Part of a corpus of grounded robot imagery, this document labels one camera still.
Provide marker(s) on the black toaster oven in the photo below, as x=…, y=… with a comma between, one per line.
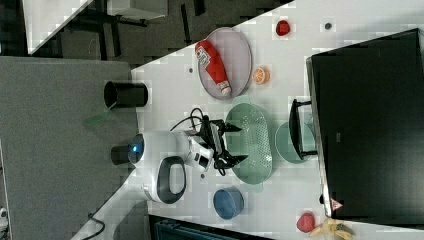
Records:
x=367, y=103

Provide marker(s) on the red ketchup bottle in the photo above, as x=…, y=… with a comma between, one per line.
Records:
x=210, y=60

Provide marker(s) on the orange slice toy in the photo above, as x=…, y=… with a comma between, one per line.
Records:
x=261, y=76

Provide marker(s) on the green plastic spatula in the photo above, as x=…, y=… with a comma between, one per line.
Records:
x=99, y=117

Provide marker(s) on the red apple toy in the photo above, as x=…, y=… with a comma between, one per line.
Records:
x=306, y=223

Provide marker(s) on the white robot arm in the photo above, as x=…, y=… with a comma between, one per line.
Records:
x=160, y=159

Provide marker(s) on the grey round plate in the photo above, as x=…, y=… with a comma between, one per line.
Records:
x=235, y=54

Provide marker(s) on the yellow banana toy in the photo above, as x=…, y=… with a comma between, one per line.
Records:
x=331, y=226

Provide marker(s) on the red strawberry toy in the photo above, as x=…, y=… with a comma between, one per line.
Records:
x=282, y=28

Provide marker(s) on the green plastic cup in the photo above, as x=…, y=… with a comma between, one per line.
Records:
x=285, y=147

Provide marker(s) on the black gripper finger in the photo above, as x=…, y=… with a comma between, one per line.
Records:
x=228, y=127
x=230, y=161

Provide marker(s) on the blue plastic cup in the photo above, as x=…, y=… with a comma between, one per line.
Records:
x=228, y=202

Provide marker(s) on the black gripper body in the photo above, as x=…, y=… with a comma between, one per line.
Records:
x=211, y=132

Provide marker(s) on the green oval plastic strainer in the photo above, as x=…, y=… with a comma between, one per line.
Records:
x=252, y=140

